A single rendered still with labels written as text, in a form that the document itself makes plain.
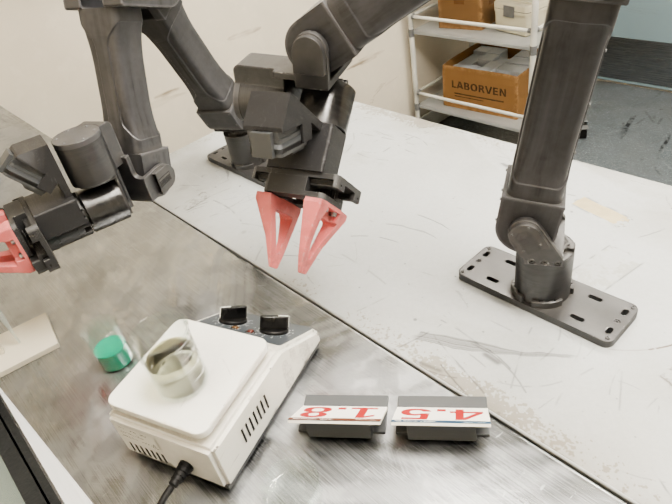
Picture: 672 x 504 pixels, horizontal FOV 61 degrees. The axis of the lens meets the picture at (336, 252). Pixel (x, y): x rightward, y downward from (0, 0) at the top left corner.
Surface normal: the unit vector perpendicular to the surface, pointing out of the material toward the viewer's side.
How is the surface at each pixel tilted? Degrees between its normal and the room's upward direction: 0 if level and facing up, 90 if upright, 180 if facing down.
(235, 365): 0
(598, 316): 0
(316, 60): 90
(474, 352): 0
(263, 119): 42
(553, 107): 90
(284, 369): 90
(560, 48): 98
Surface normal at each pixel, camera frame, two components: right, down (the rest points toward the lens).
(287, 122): 0.89, 0.15
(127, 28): 0.89, 0.33
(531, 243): -0.32, 0.62
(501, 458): -0.16, -0.78
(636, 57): -0.72, 0.51
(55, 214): 0.56, 0.42
